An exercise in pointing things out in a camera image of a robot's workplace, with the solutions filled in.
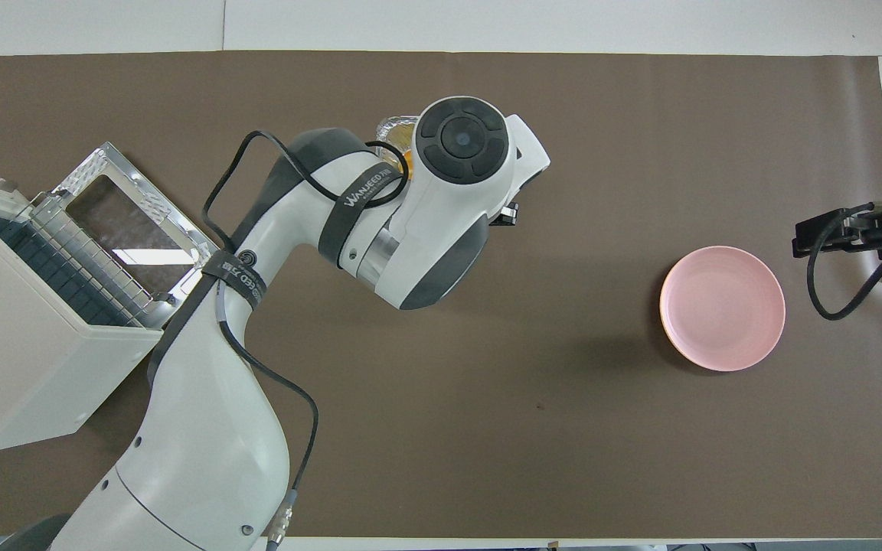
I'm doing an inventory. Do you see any aluminium foil tray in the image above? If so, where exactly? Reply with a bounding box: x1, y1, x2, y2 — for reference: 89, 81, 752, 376
374, 115, 420, 165

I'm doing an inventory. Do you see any cream toaster oven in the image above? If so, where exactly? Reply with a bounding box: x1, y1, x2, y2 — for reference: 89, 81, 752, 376
0, 161, 165, 455

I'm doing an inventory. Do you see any pink round plate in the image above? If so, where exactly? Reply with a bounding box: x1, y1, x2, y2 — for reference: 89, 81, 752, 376
659, 245, 786, 373

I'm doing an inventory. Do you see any brown table mat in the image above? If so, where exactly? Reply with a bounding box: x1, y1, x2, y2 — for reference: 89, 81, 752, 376
0, 51, 882, 540

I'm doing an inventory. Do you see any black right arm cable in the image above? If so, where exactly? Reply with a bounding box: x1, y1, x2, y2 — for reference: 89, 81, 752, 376
806, 201, 882, 330

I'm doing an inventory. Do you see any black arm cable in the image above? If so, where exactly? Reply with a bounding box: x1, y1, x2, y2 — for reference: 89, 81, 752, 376
202, 130, 411, 551
806, 201, 882, 330

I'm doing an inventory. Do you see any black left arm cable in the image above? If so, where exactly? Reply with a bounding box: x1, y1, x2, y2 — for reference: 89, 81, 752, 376
202, 130, 411, 551

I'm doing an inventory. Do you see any glass oven door, metal frame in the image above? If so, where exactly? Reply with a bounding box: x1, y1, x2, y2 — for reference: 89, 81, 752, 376
51, 142, 231, 307

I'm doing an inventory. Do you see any oven wire rack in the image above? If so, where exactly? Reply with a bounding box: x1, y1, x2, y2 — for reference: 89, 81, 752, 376
0, 191, 178, 328

